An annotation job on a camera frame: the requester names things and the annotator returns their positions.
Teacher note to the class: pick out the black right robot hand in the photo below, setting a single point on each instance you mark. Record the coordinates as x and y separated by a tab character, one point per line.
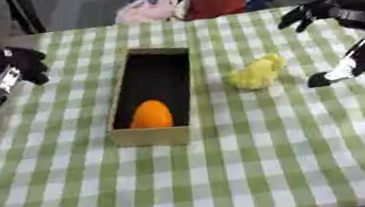
357	18

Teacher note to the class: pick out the tan cardboard box black inside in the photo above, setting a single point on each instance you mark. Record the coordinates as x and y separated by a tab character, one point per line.
150	96

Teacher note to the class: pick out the yellow soft toy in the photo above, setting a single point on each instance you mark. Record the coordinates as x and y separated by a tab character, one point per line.
257	73

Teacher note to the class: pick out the orange toy fruit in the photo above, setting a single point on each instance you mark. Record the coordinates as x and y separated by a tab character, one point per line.
151	114

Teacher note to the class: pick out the pink bag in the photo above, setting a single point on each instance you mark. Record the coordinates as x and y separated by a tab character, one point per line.
147	9

